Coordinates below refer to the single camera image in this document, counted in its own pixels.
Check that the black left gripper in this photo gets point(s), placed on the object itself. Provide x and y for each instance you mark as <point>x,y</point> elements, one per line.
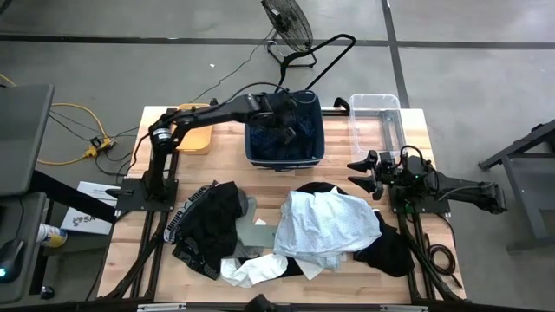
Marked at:
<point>282,110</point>

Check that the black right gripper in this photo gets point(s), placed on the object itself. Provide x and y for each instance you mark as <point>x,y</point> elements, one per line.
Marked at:
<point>394,173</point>

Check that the light blue shirt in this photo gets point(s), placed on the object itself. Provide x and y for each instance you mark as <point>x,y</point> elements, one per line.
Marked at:
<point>325,225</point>

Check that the plain black garment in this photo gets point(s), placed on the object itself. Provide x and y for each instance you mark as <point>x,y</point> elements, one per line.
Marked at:
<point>386,251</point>

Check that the sage green sock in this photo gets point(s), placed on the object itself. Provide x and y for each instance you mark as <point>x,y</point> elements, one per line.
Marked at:
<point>258,236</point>

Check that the black garment with grey stripes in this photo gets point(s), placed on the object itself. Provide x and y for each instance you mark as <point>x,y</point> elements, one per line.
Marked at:
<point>208,221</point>

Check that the white sock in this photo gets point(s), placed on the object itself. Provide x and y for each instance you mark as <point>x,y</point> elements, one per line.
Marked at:
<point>247,273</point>

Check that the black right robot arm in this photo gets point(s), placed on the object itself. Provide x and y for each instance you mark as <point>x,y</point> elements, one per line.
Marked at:
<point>468,193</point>

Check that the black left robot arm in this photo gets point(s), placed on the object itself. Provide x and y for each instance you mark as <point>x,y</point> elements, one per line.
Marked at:
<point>208,113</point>

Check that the dark blue patterned cloth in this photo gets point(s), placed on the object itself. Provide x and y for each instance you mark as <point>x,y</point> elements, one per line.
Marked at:
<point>269,145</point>

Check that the navy fabric basket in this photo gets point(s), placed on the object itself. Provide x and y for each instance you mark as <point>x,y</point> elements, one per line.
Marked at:
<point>319,130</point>

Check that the clear plastic bin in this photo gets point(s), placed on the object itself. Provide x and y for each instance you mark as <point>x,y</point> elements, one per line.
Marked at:
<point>373,130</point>

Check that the orange plastic bin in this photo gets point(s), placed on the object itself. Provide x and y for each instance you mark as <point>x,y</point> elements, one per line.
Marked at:
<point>197,143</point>

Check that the black floor fan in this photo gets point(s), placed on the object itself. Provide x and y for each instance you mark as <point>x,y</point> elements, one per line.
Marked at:
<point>288,21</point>

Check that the black metal stand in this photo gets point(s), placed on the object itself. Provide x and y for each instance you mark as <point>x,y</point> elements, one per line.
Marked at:
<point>526,208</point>

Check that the yellow power plug block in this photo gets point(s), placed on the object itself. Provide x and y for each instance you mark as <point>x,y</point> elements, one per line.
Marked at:
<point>97,146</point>

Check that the black diagonal strut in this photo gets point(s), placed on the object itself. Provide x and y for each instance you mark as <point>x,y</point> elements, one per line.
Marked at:
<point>65,194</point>

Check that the white and yellow can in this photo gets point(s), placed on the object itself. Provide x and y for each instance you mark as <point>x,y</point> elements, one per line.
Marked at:
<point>52,236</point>

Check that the dark grey monitor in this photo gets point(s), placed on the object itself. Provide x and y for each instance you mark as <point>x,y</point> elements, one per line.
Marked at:
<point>21,138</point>

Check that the grey desk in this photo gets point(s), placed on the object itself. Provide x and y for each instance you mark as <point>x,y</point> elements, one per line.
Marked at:
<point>26,216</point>

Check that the small black knob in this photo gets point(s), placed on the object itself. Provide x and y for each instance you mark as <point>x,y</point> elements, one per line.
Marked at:
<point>47,292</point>

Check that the black computer mouse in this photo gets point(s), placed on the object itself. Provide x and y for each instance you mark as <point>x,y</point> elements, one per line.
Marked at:
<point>11,260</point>

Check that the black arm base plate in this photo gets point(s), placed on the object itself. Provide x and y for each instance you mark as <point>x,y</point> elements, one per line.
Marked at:
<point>130,200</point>
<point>438,208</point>

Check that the black aluminium frame rails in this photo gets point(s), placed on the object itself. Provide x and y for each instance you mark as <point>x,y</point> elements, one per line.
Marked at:
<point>409,255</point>
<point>152,260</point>

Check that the silver metal bracket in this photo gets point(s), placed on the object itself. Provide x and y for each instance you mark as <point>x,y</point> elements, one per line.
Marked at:
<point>403,308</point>
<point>160,307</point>

